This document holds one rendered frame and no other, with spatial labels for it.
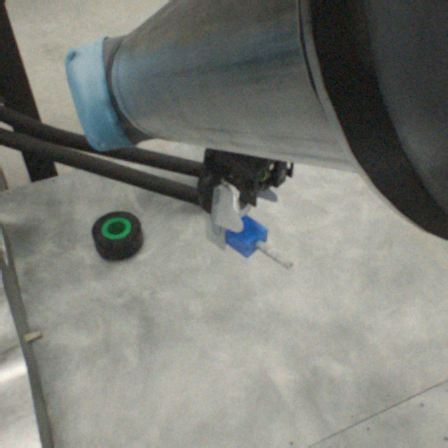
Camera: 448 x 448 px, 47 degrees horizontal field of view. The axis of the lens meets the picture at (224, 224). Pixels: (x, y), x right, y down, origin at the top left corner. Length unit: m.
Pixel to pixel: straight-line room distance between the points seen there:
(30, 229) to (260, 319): 0.42
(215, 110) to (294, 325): 0.63
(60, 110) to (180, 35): 2.50
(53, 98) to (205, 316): 2.11
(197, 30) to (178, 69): 0.03
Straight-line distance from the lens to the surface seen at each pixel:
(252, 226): 0.70
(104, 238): 0.85
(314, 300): 0.81
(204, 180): 0.61
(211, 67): 0.16
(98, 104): 0.35
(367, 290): 0.84
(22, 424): 0.66
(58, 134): 1.00
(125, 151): 0.97
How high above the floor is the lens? 1.46
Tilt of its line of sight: 47 degrees down
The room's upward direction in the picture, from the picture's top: straight up
